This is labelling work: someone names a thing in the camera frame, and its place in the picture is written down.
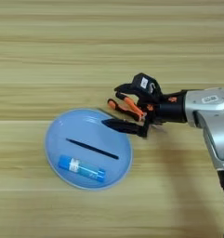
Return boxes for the thin black stick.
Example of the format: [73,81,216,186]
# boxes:
[65,138,120,160]

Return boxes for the blue glue stick tube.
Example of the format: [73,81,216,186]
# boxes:
[58,154,107,183]

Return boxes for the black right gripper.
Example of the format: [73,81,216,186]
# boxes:
[101,83,188,139]

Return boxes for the round blue plate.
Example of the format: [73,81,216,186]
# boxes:
[44,107,134,191]

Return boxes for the orange and black pliers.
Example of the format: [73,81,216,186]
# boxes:
[107,91,165,133]

